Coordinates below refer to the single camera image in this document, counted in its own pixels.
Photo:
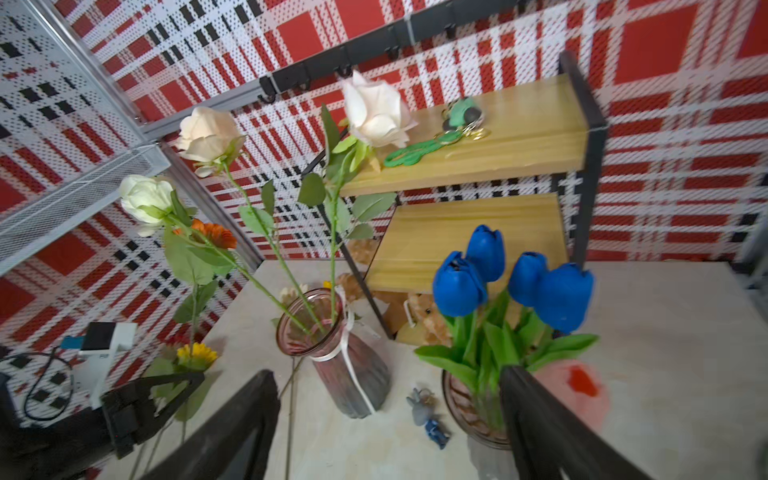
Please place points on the white rose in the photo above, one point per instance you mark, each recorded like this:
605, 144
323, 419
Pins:
375, 116

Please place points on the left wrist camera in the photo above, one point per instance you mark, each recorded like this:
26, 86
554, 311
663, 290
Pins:
96, 351

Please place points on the wooden shelf black frame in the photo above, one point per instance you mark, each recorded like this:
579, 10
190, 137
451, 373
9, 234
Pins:
535, 178

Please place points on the small yellow daisy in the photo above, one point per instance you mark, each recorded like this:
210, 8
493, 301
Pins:
177, 358

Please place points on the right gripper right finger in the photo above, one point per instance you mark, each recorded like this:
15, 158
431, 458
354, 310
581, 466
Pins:
548, 441

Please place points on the brown teddy bear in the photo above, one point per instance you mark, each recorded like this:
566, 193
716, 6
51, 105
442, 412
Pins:
412, 317

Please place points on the cream rose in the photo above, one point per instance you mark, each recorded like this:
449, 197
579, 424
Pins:
212, 141

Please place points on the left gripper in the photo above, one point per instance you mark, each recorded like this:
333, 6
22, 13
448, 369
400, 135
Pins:
128, 416

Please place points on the pale green rose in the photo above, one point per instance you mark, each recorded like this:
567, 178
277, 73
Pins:
150, 200

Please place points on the small grey toy figure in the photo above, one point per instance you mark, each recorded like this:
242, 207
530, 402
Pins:
422, 404

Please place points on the dark pink ribbed vase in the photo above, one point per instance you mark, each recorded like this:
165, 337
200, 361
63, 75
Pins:
479, 416

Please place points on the black hook rail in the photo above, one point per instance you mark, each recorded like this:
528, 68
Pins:
388, 40

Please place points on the green toy with lanyard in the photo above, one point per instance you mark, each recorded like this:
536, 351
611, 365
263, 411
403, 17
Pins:
462, 119

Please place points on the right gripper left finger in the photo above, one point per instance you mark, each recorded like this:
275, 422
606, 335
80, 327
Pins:
235, 442

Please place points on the pink glass vase with ribbon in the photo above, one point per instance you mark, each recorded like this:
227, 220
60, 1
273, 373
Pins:
356, 377

